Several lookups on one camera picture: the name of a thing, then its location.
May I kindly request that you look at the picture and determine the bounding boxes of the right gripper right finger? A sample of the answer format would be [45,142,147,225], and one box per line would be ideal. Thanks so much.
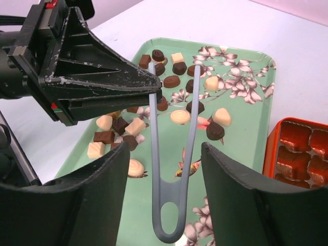
[201,142,327,245]

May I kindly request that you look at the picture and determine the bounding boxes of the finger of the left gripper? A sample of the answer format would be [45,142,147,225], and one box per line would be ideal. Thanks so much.
[50,89,162,126]

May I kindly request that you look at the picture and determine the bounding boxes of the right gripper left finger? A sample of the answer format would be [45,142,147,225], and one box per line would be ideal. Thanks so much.
[1,143,130,245]

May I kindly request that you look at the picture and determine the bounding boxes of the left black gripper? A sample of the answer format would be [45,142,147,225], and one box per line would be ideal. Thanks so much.
[1,1,161,126]

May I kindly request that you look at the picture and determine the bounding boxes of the grey plastic tweezers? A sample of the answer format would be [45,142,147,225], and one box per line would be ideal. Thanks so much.
[149,66,200,244]

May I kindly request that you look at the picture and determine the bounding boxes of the orange chocolate box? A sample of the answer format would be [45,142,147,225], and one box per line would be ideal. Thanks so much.
[262,117,327,189]

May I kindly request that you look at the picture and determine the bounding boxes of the green floral tray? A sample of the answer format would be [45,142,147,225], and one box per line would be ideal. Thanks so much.
[57,38,276,245]

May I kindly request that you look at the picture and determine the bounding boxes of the brown square chocolate low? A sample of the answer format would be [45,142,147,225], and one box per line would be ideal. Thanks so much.
[93,131,115,145]

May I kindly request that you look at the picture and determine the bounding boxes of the white square chocolate low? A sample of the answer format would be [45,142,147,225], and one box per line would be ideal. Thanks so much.
[87,142,106,159]

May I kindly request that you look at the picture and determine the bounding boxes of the white swirl oval chocolate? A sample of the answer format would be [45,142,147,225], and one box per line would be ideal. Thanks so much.
[128,159,147,178]

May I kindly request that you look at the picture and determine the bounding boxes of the dark heart chocolate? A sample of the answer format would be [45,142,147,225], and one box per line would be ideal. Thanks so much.
[206,122,225,141]

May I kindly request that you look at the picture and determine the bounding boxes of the white heart chocolate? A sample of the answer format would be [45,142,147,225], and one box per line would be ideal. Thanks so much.
[213,108,232,127]

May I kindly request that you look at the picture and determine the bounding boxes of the dark square chocolate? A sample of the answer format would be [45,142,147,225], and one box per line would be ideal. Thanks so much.
[186,99,206,115]

